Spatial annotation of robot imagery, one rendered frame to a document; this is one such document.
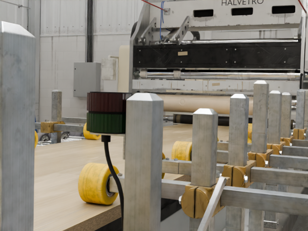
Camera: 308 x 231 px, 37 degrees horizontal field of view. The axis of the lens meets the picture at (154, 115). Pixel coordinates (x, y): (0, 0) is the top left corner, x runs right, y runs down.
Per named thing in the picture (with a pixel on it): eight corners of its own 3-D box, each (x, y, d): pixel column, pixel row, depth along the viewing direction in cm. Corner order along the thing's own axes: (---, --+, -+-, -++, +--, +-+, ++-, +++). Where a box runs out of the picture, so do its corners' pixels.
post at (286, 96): (286, 219, 174) (292, 92, 171) (285, 222, 171) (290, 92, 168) (277, 218, 175) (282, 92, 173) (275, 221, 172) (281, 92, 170)
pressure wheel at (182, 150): (195, 136, 138) (186, 153, 132) (198, 157, 143) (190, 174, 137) (176, 135, 141) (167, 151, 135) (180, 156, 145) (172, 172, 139)
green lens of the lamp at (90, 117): (141, 130, 60) (142, 113, 60) (120, 133, 54) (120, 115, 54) (101, 127, 62) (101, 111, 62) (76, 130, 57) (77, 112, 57)
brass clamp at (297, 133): (307, 138, 224) (308, 128, 224) (305, 140, 212) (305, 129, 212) (294, 137, 227) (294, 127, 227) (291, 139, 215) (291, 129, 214)
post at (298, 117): (301, 190, 220) (305, 89, 217) (300, 191, 216) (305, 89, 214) (293, 189, 221) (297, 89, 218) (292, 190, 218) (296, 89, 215)
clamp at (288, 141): (295, 148, 179) (296, 135, 178) (291, 152, 166) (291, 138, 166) (279, 147, 181) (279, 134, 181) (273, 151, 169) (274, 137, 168)
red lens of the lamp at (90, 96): (142, 111, 60) (142, 94, 60) (120, 112, 54) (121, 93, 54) (101, 109, 62) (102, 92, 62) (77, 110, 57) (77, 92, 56)
